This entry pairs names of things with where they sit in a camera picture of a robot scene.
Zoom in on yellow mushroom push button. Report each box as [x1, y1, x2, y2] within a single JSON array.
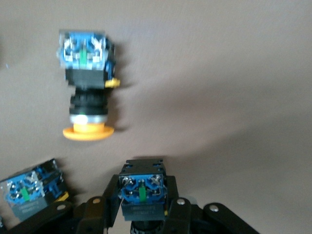
[[118, 159, 170, 234], [55, 28, 122, 142]]

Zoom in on brown table mat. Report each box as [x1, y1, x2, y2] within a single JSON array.
[[0, 0, 312, 234]]

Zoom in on green mushroom push button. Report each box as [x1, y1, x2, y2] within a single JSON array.
[[0, 158, 71, 222]]

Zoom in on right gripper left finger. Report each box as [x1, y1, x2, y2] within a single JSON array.
[[7, 174, 122, 234]]

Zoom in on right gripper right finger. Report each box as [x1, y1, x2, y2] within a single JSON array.
[[163, 175, 260, 234]]

